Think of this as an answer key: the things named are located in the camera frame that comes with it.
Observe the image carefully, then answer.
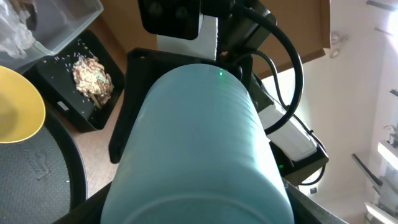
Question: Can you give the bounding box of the black rectangular tray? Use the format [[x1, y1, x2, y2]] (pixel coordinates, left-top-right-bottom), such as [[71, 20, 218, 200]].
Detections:
[[24, 30, 124, 133]]

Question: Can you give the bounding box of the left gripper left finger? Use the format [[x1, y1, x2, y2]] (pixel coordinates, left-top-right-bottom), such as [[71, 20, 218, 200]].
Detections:
[[53, 183, 111, 224]]

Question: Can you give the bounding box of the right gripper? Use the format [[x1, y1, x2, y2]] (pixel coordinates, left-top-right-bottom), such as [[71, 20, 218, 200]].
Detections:
[[108, 48, 252, 164]]

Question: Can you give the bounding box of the clear plastic bin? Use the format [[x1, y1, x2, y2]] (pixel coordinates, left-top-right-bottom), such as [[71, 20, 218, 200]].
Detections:
[[1, 0, 103, 72]]

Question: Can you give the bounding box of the white napkin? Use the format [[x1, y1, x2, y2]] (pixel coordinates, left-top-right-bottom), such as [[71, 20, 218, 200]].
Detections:
[[1, 0, 37, 59]]

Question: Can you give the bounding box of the blue cup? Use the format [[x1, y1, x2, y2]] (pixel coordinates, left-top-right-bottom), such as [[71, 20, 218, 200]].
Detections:
[[100, 63, 294, 224]]

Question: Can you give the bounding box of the food scraps pile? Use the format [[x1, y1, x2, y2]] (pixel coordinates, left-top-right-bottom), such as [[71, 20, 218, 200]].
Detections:
[[72, 56, 114, 109]]

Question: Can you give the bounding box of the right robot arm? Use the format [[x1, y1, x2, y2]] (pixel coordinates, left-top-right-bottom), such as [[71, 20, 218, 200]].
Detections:
[[108, 1, 304, 171]]

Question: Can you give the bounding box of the round black tray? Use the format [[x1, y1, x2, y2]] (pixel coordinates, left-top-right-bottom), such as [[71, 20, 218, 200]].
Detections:
[[1, 109, 87, 223]]

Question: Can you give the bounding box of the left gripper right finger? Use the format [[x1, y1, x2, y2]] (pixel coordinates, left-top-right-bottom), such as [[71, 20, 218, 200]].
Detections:
[[282, 179, 348, 224]]

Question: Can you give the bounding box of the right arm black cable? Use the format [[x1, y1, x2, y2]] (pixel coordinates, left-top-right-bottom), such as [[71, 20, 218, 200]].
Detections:
[[233, 6, 327, 187]]

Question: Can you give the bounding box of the yellow bowl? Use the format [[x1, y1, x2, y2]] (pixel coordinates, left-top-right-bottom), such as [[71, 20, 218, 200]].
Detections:
[[1, 66, 46, 144]]

